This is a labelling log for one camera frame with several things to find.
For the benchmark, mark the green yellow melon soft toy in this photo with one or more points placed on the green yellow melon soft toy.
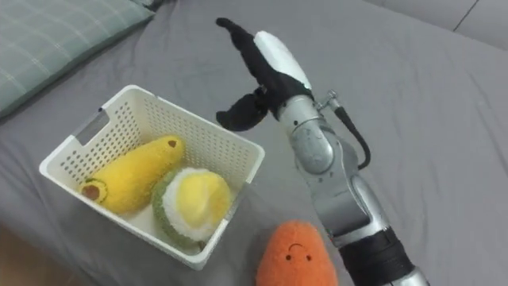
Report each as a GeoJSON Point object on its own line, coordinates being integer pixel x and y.
{"type": "Point", "coordinates": [192, 206]}

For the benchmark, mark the yellow banana soft toy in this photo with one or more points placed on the yellow banana soft toy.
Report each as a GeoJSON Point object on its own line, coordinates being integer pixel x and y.
{"type": "Point", "coordinates": [133, 175]}

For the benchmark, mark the orange soft toy with face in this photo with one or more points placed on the orange soft toy with face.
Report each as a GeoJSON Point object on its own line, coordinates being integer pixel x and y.
{"type": "Point", "coordinates": [295, 256]}

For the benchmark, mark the white perforated plastic basket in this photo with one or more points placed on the white perforated plastic basket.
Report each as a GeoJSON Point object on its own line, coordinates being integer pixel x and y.
{"type": "Point", "coordinates": [158, 175]}

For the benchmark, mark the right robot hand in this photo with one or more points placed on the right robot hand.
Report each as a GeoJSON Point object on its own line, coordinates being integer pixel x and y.
{"type": "Point", "coordinates": [270, 75]}

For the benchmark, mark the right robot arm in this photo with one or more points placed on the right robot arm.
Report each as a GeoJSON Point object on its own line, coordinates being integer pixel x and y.
{"type": "Point", "coordinates": [337, 186]}

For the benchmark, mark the green checked pillow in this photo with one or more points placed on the green checked pillow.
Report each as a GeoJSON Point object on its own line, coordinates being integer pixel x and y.
{"type": "Point", "coordinates": [51, 43]}

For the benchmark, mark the grey bed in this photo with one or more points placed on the grey bed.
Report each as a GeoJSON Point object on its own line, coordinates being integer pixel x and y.
{"type": "Point", "coordinates": [416, 119]}

